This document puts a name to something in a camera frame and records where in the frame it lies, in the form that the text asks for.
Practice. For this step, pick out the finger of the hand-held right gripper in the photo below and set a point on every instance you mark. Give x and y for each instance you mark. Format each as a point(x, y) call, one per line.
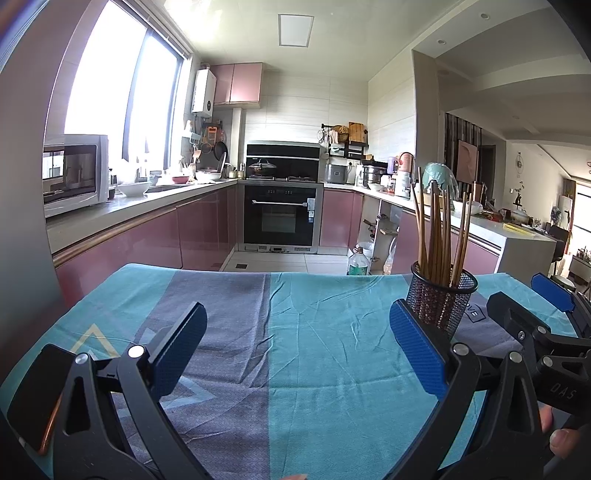
point(508, 311)
point(551, 293)

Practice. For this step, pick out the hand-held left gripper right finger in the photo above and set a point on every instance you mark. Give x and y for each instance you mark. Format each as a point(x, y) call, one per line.
point(415, 346)

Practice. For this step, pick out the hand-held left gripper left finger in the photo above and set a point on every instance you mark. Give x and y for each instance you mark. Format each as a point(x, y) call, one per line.
point(182, 350)

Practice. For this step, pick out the black mesh holder cup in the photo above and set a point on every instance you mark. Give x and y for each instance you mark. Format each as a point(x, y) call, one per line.
point(457, 300)

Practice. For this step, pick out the bunch of wooden chopsticks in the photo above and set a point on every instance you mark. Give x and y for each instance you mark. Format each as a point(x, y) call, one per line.
point(437, 240)

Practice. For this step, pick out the person's right hand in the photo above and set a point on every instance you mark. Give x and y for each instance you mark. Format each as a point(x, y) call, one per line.
point(565, 443)

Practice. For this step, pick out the yellow flat board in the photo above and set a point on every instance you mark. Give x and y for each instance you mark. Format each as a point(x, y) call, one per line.
point(519, 228)

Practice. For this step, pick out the blue and grey tablecloth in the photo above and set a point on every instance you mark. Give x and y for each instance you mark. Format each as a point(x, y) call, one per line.
point(323, 346)

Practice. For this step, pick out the clear plastic oil bottle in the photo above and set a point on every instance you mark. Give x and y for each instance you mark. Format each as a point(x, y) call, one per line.
point(358, 263)

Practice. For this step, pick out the pink island base cabinet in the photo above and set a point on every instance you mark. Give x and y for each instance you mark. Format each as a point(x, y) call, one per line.
point(404, 244)

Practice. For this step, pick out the white plastic bag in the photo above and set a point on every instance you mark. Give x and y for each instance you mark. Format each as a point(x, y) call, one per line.
point(475, 208)

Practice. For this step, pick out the long pink base cabinet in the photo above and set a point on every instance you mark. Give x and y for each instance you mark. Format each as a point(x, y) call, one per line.
point(198, 230)

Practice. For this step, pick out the narrow pink base cabinet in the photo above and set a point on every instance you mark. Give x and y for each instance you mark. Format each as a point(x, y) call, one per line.
point(337, 219)

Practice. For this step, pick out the teal round cover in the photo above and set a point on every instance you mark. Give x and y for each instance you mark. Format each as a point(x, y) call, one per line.
point(438, 175)

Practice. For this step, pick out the black built-in oven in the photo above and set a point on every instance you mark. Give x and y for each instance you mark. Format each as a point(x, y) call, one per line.
point(281, 217)

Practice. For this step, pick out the white bowl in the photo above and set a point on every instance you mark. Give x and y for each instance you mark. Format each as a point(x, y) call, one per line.
point(134, 188)

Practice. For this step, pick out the red bowl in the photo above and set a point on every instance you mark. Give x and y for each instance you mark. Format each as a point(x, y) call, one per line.
point(181, 179)

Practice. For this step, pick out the steel cooking pot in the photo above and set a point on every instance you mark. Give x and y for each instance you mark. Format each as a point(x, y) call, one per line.
point(374, 177)

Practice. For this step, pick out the pink kettle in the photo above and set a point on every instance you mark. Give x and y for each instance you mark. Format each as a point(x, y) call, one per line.
point(407, 162)

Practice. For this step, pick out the silver box appliance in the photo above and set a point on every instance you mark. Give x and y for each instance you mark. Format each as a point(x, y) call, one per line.
point(336, 174)

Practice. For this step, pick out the wok with glass lid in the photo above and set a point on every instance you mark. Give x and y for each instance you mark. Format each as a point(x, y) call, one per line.
point(262, 168)

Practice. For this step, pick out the black frying pan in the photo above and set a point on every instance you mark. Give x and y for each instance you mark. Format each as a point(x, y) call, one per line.
point(221, 152)

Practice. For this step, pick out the white microwave oven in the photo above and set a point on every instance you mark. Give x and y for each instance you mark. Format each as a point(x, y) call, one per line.
point(78, 170)

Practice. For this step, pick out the wooden cutting board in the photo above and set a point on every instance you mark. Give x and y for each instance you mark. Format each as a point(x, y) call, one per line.
point(356, 133)

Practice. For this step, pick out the black range hood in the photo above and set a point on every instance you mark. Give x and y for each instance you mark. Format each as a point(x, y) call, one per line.
point(295, 154)

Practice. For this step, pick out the white gas water heater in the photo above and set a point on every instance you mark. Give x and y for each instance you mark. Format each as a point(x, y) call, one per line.
point(203, 92)

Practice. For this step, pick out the large kitchen window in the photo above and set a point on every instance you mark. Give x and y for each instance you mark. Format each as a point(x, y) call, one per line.
point(106, 83)

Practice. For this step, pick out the square ceiling light panel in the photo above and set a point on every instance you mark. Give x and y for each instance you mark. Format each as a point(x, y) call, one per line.
point(295, 30)

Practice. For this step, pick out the decorative wall clock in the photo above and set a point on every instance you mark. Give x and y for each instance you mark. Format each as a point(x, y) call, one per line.
point(520, 165)

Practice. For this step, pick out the brown wall picture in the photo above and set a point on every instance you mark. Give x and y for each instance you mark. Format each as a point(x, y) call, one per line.
point(467, 159)

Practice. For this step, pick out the black wall rack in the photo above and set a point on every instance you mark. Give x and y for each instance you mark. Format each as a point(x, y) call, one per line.
point(346, 150)

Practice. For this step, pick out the pink wall cabinet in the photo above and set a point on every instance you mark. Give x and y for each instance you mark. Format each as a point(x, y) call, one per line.
point(240, 85)

